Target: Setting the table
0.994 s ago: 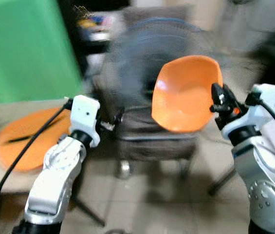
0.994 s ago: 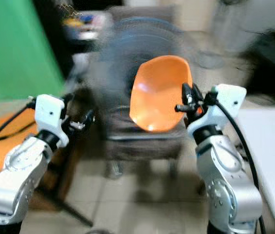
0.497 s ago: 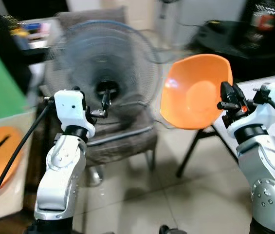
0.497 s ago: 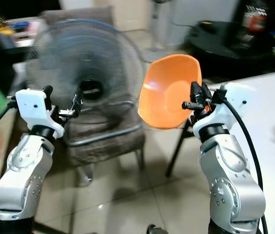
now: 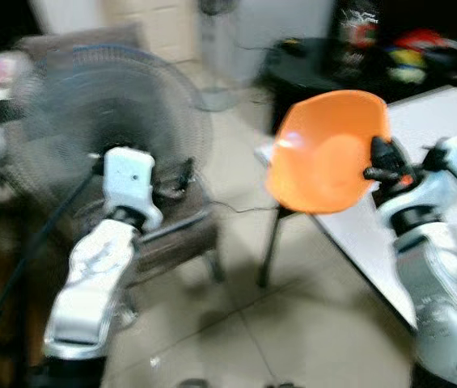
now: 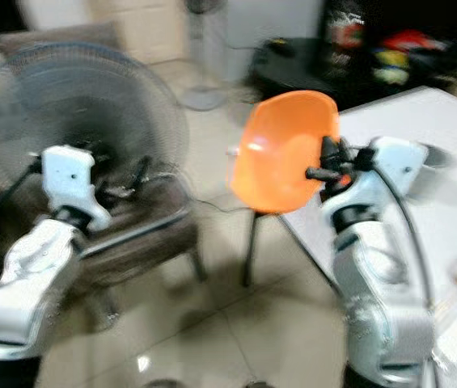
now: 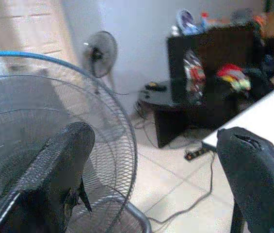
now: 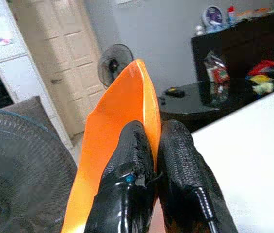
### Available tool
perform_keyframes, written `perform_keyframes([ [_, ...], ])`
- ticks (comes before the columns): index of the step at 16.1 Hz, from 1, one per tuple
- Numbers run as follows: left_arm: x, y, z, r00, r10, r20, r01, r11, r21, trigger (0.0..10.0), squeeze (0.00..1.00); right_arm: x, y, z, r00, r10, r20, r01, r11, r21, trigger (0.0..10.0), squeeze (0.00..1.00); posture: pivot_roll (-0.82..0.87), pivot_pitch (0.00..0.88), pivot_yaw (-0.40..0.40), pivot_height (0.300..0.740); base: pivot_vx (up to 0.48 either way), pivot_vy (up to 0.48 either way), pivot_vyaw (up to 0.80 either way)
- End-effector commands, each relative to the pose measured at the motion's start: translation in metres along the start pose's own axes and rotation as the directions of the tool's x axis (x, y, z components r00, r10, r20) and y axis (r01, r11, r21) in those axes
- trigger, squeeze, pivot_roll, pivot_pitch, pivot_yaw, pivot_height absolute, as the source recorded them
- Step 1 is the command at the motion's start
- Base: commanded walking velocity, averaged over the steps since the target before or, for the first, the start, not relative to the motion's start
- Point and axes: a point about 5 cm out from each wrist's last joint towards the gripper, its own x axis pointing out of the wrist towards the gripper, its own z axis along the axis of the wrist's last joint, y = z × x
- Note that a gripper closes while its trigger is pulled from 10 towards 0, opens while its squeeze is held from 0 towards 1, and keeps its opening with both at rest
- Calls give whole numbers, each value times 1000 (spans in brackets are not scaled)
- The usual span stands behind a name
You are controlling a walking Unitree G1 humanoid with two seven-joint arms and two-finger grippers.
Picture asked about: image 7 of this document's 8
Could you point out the black power strip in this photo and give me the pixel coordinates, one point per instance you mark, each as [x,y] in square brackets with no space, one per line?
[196,153]

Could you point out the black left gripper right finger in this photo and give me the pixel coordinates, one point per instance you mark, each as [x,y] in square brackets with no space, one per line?
[255,179]

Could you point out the black shelf cabinet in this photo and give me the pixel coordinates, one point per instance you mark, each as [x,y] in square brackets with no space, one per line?
[214,63]

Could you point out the small grey standing fan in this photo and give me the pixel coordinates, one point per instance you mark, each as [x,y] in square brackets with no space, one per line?
[101,54]

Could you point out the blue white round object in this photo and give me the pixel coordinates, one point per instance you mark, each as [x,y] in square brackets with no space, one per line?
[187,21]

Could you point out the black yellow small device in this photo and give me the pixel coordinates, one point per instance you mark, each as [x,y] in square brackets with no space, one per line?
[155,86]

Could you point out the red white packet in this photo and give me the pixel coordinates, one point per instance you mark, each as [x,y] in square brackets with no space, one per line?
[195,72]

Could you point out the red yellow toy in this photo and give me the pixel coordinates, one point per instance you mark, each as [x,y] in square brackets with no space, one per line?
[233,75]

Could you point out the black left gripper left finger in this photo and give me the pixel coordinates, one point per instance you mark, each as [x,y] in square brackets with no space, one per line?
[54,174]

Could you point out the black low side table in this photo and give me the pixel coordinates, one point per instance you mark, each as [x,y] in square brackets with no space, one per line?
[173,109]

